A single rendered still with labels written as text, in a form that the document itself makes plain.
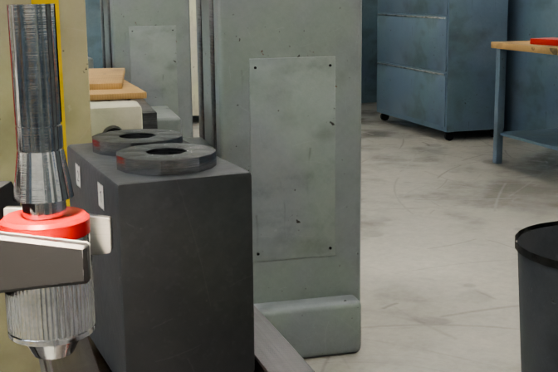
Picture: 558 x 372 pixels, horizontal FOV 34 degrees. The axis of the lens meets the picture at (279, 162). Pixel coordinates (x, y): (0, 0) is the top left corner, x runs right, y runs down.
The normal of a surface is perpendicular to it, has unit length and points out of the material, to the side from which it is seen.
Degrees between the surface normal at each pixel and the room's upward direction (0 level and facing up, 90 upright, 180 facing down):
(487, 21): 90
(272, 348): 0
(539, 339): 94
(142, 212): 90
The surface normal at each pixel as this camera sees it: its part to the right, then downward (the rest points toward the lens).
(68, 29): 0.32, 0.18
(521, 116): -0.95, 0.07
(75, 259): -0.03, 0.18
